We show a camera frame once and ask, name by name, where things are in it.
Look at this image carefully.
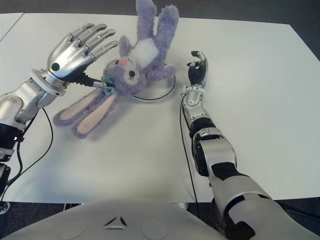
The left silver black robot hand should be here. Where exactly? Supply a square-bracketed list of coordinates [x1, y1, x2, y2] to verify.
[46, 22, 120, 89]

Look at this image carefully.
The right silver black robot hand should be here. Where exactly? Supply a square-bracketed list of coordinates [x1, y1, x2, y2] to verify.
[186, 50, 211, 87]

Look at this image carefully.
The purple plush bunny doll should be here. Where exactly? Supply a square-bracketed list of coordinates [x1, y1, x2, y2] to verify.
[52, 0, 181, 141]

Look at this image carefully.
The white plate with black rim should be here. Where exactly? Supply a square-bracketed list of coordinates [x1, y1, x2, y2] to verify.
[131, 71, 177, 104]

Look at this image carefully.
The silver table foot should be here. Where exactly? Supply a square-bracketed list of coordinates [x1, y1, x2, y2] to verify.
[171, 201, 190, 210]

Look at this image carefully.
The grey robot torso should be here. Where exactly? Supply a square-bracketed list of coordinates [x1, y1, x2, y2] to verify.
[0, 196, 226, 240]

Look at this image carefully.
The right wrist white mount ring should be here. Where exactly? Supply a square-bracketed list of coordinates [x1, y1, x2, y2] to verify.
[180, 84, 206, 97]

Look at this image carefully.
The wrist white mount ring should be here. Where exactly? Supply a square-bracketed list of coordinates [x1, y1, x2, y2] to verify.
[29, 70, 67, 96]
[180, 84, 206, 97]

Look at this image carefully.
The left wrist white mount ring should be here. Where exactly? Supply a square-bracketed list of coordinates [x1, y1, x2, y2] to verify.
[29, 70, 67, 96]

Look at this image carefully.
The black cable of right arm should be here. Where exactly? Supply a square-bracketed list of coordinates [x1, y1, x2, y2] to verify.
[179, 96, 200, 204]

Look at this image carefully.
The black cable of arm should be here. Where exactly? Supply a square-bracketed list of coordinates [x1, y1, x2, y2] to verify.
[179, 96, 200, 204]
[0, 106, 54, 201]

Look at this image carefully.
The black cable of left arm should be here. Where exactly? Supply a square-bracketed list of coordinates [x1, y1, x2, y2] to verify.
[0, 106, 54, 201]

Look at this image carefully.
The metal ring fitting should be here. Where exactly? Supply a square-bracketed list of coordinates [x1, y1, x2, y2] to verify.
[0, 200, 11, 214]

